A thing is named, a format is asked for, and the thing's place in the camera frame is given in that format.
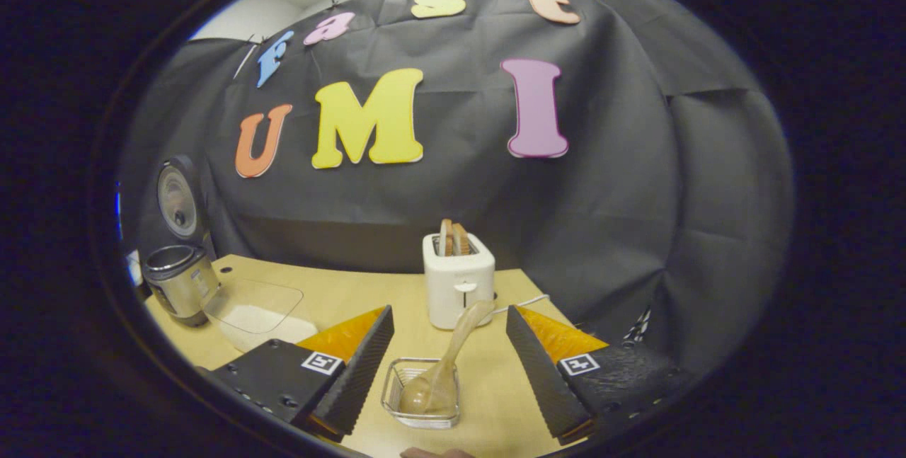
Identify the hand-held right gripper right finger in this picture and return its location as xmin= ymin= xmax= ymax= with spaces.
xmin=505 ymin=304 xmax=698 ymax=446

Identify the black white patterned object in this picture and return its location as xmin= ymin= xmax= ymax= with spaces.
xmin=623 ymin=309 xmax=652 ymax=345

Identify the black backdrop cloth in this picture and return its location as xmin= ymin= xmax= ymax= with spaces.
xmin=117 ymin=0 xmax=797 ymax=374

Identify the clear plastic rice container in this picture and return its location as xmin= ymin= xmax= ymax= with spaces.
xmin=202 ymin=277 xmax=319 ymax=354

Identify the dark grey rice cooker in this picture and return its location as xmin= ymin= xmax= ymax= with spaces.
xmin=140 ymin=154 xmax=222 ymax=328

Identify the white toaster power cord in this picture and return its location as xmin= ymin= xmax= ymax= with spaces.
xmin=492 ymin=293 xmax=551 ymax=316

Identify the wooden spoon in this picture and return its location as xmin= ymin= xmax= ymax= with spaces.
xmin=398 ymin=300 xmax=496 ymax=416

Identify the white toaster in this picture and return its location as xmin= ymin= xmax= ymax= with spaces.
xmin=423 ymin=233 xmax=496 ymax=330

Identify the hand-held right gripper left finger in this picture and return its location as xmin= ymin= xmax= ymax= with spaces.
xmin=205 ymin=304 xmax=396 ymax=443

